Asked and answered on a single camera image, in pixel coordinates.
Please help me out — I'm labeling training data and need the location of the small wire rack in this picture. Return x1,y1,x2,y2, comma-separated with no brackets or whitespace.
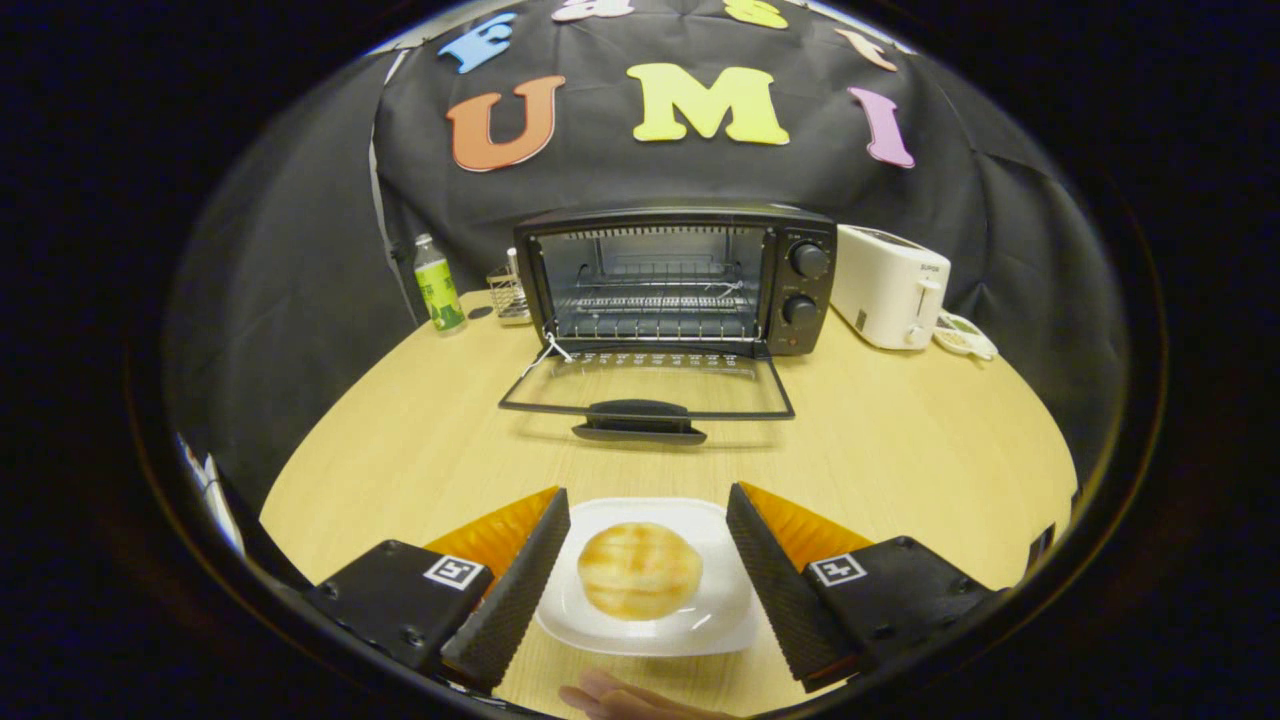
486,248,533,327

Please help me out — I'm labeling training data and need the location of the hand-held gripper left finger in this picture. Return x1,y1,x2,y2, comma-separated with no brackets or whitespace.
305,487,572,693

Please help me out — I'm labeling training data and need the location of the round golden bread bun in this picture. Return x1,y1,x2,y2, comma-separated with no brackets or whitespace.
577,522,704,622

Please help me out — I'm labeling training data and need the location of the black toaster oven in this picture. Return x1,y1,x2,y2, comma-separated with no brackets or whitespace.
498,203,839,446

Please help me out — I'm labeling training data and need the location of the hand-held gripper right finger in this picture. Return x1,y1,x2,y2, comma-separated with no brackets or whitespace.
726,482,1006,693

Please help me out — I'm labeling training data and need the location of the white pop-up toaster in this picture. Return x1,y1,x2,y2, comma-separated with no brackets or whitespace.
830,224,952,351

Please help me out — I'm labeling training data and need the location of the green label plastic bottle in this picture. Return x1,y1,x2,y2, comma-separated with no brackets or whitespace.
413,234,467,335

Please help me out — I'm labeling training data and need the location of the white square plate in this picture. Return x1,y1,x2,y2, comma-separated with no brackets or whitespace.
535,497,761,658

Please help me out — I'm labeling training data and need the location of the small white divided dish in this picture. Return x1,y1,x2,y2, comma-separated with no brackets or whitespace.
932,310,999,362

